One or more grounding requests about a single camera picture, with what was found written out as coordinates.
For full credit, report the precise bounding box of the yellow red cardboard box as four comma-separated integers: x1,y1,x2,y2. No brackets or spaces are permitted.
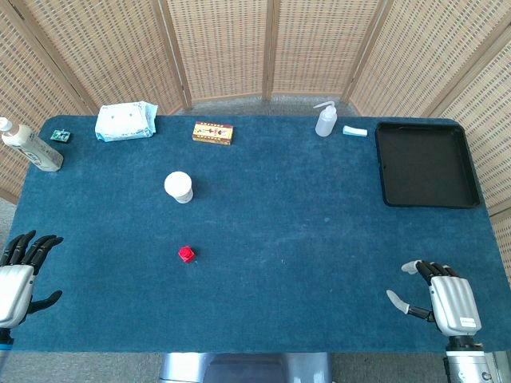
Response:
192,120,235,146

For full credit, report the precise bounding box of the white blue tissue pack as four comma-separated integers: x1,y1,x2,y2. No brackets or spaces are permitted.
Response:
94,101,159,144

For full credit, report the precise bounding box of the translucent plastic wash bottle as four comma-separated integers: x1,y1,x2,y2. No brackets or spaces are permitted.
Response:
313,101,339,138

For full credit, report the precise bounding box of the cream pump lotion bottle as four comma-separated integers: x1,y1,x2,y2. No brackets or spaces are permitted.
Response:
0,116,65,173

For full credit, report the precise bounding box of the black plastic tray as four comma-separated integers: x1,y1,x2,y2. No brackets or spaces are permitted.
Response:
374,121,481,210

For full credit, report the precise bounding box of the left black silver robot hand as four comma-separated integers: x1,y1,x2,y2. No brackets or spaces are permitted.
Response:
0,230,64,329

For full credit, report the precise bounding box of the woven bamboo folding screen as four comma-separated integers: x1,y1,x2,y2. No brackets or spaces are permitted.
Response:
0,0,511,292

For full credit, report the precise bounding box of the white printed paper cup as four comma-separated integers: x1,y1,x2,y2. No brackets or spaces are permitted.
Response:
164,171,194,204

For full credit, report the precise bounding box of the blue carpet table cover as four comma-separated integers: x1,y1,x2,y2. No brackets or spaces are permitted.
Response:
0,114,511,354

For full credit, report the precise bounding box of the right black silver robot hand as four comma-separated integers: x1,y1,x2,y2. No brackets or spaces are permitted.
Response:
386,259,483,338

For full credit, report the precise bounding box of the silver blue robot torso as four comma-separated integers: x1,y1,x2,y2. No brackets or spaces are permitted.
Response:
159,352,333,383

